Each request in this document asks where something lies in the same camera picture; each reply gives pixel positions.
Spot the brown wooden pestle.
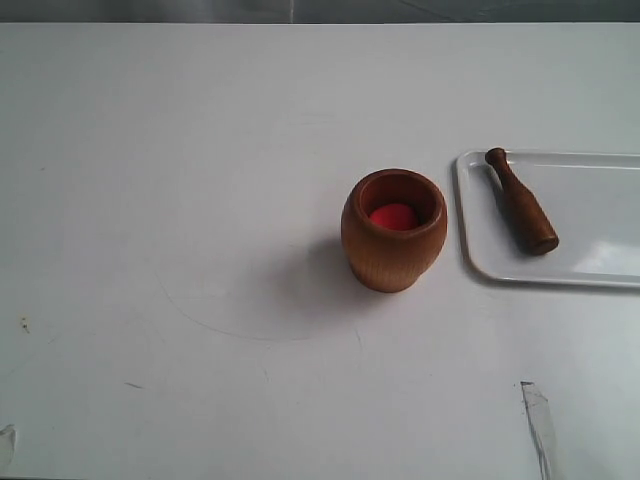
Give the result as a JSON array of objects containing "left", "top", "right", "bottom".
[{"left": 485, "top": 147, "right": 560, "bottom": 256}]

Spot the brown wooden mortar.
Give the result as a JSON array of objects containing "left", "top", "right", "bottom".
[{"left": 341, "top": 169, "right": 448, "bottom": 293}]

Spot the red ball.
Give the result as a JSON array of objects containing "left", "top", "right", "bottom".
[{"left": 369, "top": 203, "right": 420, "bottom": 231}]

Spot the white rectangular tray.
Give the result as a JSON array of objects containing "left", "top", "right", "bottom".
[{"left": 455, "top": 151, "right": 639, "bottom": 289}]

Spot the clear tape strip right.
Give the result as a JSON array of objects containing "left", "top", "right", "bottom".
[{"left": 521, "top": 382, "right": 562, "bottom": 480}]

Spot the clear tape piece left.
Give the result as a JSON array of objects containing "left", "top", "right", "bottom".
[{"left": 0, "top": 424, "right": 16, "bottom": 465}]

